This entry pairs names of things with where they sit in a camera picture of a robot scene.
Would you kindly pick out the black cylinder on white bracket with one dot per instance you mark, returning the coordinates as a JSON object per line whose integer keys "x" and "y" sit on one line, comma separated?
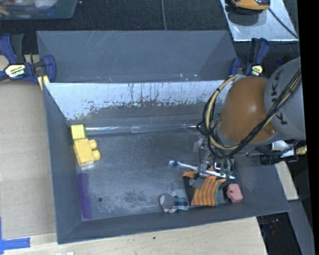
{"x": 270, "y": 159}

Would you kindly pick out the brown cardboard board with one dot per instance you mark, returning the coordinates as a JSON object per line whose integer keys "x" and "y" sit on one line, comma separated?
{"x": 23, "y": 161}

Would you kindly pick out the orange and black striped cloth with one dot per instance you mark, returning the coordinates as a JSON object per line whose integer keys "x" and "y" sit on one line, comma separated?
{"x": 205, "y": 193}

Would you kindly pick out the purple flat block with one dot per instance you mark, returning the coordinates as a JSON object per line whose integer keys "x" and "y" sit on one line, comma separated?
{"x": 85, "y": 196}

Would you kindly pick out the grey metal bin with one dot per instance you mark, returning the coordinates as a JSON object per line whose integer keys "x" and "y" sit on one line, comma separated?
{"x": 140, "y": 163}

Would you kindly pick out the pink eraser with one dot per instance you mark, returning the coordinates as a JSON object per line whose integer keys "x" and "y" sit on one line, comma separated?
{"x": 234, "y": 193}

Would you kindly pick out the grey and blue toy figure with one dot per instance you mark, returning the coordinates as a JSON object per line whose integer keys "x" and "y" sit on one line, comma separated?
{"x": 170, "y": 201}

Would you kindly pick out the yellow toy block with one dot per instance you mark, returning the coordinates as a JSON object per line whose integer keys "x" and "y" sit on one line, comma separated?
{"x": 82, "y": 151}

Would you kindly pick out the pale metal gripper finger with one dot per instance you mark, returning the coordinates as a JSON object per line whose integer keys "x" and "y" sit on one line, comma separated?
{"x": 199, "y": 176}
{"x": 202, "y": 167}

